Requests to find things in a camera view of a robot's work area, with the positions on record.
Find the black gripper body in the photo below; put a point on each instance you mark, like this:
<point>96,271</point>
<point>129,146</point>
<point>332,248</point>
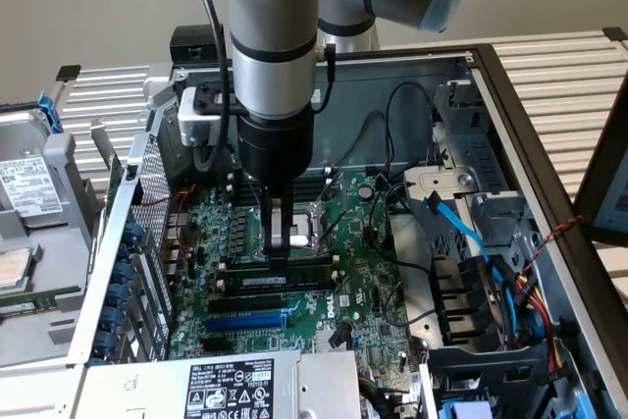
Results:
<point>275,149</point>

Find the green RAM stick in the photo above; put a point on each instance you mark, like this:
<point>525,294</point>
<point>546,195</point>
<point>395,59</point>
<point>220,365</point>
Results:
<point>304,277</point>
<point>44,297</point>

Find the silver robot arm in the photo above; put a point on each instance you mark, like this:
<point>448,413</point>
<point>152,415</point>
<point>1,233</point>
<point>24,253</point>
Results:
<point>270,21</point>

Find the CPU socket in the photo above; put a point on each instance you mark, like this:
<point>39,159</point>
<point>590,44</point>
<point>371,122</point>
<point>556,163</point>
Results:
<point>300,223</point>

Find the thin metal locking lever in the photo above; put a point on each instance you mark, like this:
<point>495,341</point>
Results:
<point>255,195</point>

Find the long black expansion slot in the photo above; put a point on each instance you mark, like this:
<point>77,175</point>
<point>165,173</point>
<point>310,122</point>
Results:
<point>245,304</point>

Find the silver socket cover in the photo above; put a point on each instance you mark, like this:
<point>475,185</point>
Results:
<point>320,220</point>

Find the blue expansion slot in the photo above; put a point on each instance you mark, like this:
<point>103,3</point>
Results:
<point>245,324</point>

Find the green motherboard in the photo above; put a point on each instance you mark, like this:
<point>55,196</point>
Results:
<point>353,252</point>

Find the silver chipset heatsink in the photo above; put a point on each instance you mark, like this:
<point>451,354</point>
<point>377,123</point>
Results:
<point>321,340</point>

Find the round coin battery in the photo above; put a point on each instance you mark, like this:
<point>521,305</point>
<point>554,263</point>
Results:
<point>364,191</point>

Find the short black expansion slot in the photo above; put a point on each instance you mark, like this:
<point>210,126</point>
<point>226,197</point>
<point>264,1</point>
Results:
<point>218,344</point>

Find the black box with port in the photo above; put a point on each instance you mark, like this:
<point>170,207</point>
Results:
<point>193,41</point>

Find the green graphics card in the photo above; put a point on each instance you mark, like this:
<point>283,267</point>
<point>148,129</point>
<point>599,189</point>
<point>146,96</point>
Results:
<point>114,178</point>

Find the metal disk bay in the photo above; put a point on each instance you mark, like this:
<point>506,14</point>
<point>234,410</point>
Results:
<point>441,178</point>

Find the grey metal PC case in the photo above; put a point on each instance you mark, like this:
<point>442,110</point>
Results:
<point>441,95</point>

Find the grey power supply unit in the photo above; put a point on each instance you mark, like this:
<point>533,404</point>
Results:
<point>147,380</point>

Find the black plastic fan shroud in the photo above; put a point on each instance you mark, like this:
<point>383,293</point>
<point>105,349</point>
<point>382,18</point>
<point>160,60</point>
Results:
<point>456,301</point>

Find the black table end cap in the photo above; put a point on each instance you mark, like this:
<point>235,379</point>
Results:
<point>68,73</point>
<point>615,33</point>

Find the hard disk with white label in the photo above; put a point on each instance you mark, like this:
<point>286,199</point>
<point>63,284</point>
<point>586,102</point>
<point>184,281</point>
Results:
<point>29,188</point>

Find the square CPU chip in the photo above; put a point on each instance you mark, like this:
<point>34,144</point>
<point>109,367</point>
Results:
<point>12,267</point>

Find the black framed monitor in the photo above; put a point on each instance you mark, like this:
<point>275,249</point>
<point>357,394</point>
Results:
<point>589,203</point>

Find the blue plastic disk bracket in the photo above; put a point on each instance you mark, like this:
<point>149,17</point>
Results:
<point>49,115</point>

